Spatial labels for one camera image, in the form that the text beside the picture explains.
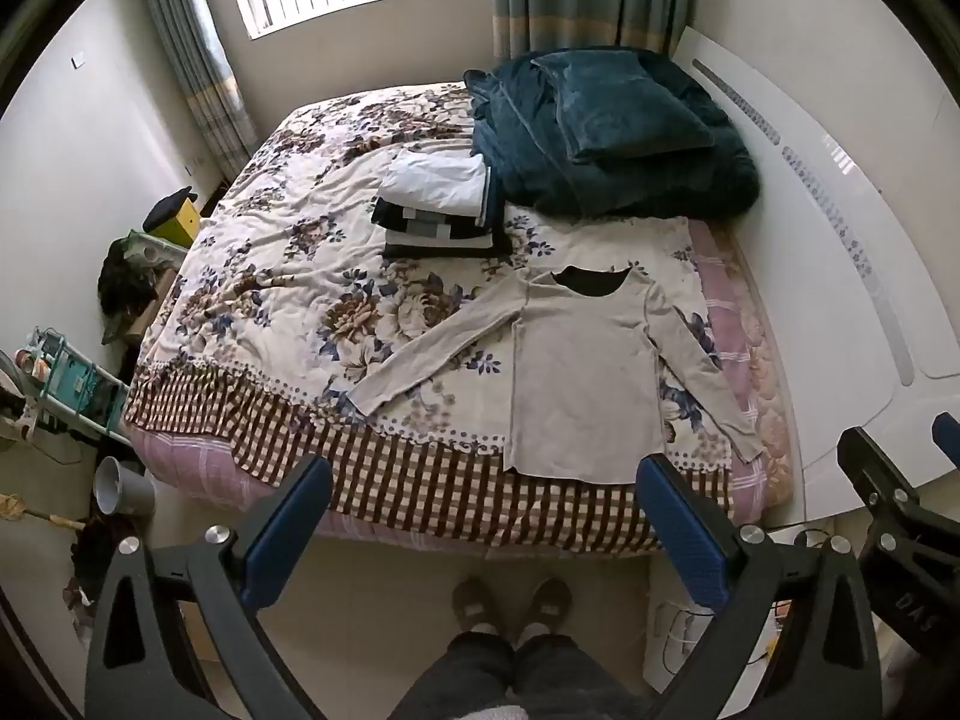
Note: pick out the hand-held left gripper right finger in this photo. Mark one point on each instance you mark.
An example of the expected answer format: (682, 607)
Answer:
(682, 532)

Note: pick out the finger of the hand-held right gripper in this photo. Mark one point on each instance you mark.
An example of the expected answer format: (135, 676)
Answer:
(947, 433)
(877, 472)

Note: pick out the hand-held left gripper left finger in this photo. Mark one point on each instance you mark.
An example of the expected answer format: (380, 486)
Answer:
(289, 532)

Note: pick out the beige long-sleeve shirt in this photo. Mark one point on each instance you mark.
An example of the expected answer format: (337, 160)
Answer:
(585, 375)

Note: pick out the dark clothes pile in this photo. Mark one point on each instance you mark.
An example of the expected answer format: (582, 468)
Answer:
(127, 285)

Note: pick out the stack of folded clothes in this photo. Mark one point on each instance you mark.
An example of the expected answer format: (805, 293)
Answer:
(442, 232)

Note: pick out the brown checked bed sheet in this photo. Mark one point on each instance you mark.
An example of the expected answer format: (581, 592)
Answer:
(420, 487)

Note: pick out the person's right shoe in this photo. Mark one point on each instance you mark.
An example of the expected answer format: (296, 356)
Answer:
(547, 604)

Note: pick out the person's shoe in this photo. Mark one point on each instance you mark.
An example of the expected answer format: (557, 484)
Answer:
(474, 604)
(547, 604)

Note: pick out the grey bucket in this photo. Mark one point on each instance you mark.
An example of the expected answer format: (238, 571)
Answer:
(127, 491)

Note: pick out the person's left shoe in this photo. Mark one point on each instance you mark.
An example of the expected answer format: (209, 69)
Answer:
(474, 604)

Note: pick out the white headboard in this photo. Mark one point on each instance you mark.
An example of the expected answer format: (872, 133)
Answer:
(840, 255)

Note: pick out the person's dark pants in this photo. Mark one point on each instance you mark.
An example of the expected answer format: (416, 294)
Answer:
(517, 679)

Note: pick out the bed with floral cover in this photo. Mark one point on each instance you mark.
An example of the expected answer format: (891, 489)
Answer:
(300, 300)

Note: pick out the teal shelf cart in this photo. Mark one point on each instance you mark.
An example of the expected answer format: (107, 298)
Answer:
(79, 386)

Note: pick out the yellow box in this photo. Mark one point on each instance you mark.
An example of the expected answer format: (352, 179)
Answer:
(184, 229)

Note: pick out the black cap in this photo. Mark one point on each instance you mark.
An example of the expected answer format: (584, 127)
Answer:
(166, 211)

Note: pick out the dark teal blanket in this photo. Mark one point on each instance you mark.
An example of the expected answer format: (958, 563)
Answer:
(637, 180)

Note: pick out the white folded garment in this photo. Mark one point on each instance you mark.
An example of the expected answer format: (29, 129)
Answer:
(435, 184)

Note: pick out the dark teal pillow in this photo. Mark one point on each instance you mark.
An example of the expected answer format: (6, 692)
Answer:
(622, 105)

